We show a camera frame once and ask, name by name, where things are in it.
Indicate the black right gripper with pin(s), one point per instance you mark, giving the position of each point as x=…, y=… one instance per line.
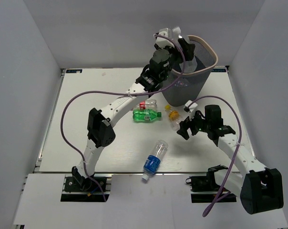
x=184, y=125

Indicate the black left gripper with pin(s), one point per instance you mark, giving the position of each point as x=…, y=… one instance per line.
x=188, y=49

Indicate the clear bottle yellow label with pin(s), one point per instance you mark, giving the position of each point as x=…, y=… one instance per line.
x=174, y=117

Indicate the clear bottle blue white label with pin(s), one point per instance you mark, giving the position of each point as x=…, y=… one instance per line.
x=189, y=67

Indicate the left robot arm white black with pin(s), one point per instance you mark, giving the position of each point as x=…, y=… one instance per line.
x=168, y=53

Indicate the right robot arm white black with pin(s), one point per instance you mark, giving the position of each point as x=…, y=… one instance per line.
x=258, y=187

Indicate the grey mesh waste bin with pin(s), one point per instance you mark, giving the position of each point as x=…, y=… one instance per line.
x=188, y=86

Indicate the clear bottle red cap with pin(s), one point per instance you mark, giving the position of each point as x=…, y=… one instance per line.
x=147, y=104

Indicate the green bottle in pile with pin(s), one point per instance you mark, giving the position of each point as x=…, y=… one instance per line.
x=146, y=115

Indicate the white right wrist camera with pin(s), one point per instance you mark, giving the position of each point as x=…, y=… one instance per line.
x=190, y=107

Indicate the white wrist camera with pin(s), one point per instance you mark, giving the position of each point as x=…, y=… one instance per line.
x=168, y=36
x=190, y=107

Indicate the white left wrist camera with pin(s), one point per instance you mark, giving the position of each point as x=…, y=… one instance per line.
x=168, y=36

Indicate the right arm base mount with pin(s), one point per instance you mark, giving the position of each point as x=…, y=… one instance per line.
x=201, y=190

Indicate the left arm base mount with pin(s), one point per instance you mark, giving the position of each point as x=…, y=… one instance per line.
x=73, y=192

